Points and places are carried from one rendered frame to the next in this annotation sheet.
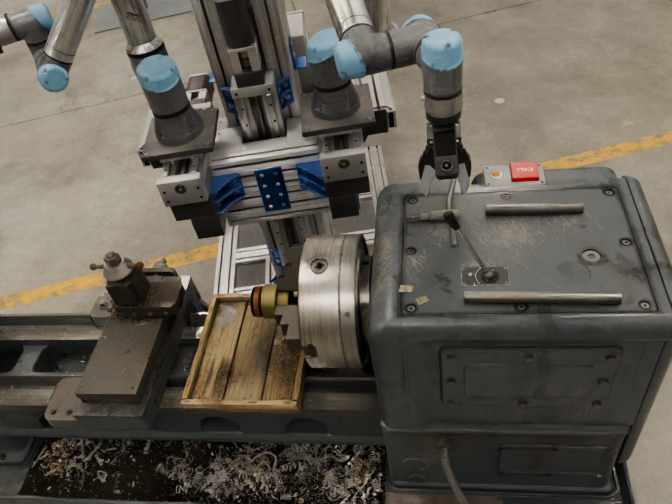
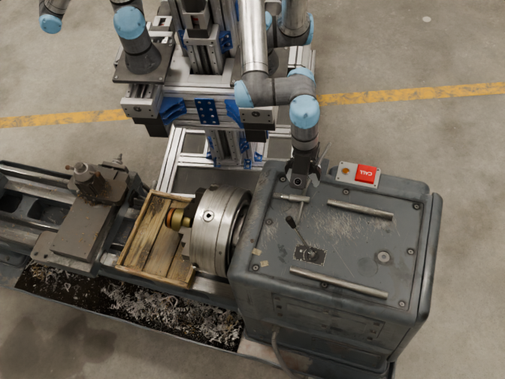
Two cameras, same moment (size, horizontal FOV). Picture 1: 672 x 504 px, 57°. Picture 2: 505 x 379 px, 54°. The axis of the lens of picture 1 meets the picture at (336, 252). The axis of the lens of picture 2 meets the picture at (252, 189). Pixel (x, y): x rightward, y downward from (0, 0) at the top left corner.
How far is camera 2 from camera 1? 0.54 m
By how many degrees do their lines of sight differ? 16
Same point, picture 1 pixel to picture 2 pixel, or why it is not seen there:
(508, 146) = (420, 65)
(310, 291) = (199, 232)
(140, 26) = not seen: outside the picture
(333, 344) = (210, 266)
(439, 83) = (298, 133)
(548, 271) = (351, 262)
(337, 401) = (214, 287)
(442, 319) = (272, 281)
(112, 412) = (71, 265)
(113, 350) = (77, 222)
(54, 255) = (59, 89)
